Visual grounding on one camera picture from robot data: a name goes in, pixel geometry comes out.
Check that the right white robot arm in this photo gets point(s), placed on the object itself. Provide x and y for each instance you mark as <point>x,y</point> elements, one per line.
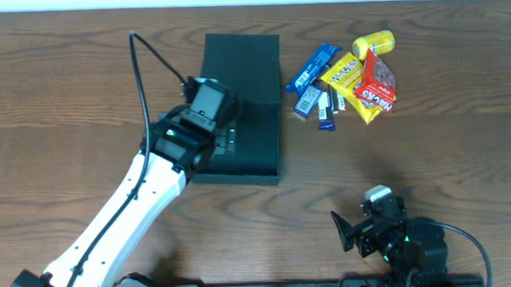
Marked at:
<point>414,248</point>

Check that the yellow cylindrical can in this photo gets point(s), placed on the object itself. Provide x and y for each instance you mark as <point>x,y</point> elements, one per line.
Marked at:
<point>379,43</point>

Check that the dark blue candy stick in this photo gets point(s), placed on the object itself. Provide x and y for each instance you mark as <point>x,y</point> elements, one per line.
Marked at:
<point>326,121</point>

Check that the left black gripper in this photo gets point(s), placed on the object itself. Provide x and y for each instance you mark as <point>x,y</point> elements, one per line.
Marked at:
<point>225,140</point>

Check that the red Hacks candy bag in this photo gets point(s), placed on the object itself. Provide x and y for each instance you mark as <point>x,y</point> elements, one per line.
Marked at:
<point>378,84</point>

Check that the black gift box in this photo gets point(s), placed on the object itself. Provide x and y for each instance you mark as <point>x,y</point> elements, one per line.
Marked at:
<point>248,65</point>

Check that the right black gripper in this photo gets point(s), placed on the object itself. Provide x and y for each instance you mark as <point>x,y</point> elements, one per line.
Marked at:
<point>366,236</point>

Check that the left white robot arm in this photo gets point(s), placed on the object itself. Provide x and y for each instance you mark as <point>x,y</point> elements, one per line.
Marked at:
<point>175,148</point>

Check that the yellow sunflower seed bag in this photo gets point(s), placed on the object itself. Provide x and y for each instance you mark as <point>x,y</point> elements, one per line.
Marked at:
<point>345,76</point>

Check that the blue snack bar wrapper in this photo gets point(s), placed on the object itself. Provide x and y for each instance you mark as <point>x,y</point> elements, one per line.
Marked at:
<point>312,68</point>

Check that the small blue barcode packet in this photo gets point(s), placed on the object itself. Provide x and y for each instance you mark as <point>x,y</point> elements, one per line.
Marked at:
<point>308,101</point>

